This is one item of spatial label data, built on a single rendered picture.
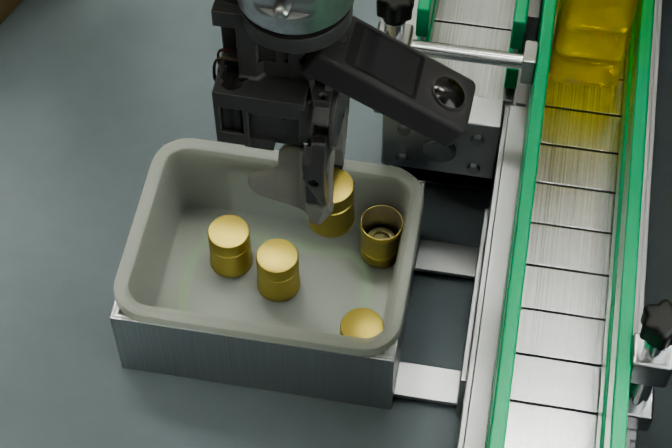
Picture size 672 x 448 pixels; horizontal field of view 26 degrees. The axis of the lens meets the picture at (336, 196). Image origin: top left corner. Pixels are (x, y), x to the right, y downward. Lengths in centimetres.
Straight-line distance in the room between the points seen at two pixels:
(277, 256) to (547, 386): 26
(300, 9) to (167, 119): 48
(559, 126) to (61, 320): 44
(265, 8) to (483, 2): 40
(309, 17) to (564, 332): 32
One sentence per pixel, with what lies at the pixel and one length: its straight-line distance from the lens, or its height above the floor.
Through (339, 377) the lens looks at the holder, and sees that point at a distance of 113.
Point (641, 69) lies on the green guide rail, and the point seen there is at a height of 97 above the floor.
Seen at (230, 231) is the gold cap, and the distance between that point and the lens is 118.
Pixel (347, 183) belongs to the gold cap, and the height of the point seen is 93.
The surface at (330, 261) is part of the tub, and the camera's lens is 121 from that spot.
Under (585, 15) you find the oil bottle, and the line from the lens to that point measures 113.
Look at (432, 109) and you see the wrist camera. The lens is 94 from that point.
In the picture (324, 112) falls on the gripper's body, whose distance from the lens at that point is 95.
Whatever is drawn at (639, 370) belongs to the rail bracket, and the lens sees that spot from 96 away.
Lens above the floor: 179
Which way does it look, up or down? 55 degrees down
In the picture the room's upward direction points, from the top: straight up
